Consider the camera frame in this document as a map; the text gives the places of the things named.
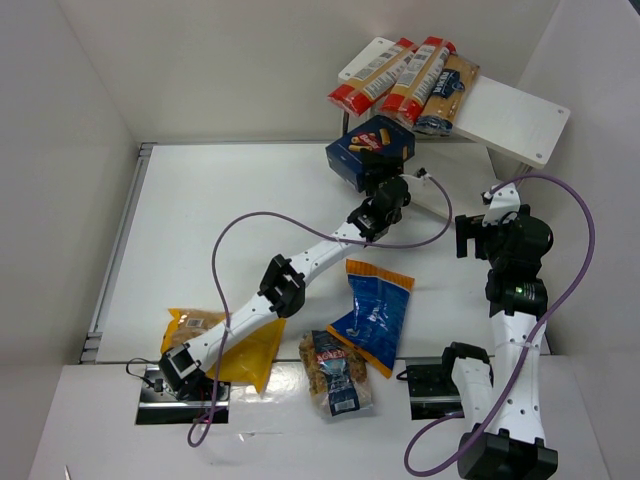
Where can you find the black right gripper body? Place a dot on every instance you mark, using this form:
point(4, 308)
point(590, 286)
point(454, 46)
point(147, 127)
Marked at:
point(463, 235)

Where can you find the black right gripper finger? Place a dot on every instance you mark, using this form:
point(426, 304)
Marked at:
point(485, 196)
point(466, 228)

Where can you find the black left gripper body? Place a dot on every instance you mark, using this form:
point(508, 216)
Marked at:
point(379, 163)

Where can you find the blue Barilla pasta box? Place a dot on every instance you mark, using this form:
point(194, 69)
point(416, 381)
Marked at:
point(379, 134)

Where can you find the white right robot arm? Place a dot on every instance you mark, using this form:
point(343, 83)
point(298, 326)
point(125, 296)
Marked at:
point(499, 392)

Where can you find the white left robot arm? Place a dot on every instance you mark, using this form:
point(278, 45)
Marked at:
point(281, 292)

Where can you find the white two-tier shelf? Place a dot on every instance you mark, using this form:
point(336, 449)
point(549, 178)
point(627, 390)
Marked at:
point(497, 123)

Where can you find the blue orange pasta bag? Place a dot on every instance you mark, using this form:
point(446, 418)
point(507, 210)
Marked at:
point(373, 327)

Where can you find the clear Honest pasta bag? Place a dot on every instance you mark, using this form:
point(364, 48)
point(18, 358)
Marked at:
point(337, 374)

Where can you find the yellow pasta bag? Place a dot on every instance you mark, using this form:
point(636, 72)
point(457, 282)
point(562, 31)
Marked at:
point(249, 361)

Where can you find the left red spaghetti pack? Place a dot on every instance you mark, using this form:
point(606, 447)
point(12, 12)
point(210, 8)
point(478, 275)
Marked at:
point(364, 88)

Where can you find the red spaghetti pack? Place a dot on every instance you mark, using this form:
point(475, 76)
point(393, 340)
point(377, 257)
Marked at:
point(407, 98)
point(364, 88)

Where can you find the right red spaghetti pack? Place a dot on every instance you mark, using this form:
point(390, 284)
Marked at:
point(407, 98)

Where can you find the dark blue spaghetti pack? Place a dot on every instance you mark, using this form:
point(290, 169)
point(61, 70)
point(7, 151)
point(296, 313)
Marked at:
point(447, 97)

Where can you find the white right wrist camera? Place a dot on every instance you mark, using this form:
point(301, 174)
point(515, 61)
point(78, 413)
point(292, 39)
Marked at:
point(505, 201)

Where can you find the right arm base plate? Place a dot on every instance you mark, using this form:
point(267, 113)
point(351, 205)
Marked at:
point(432, 394)

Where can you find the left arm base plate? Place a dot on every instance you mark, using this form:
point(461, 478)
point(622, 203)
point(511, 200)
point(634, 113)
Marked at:
point(159, 404)

